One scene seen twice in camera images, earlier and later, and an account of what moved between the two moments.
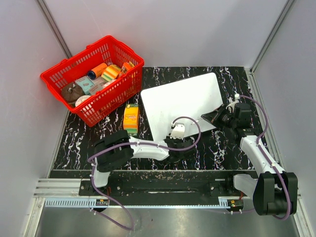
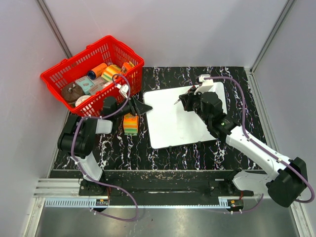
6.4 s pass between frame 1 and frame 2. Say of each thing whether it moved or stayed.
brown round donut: stayed
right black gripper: moved
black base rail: stayed
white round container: stayed
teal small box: stayed
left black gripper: moved
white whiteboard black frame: moved
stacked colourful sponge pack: stayed
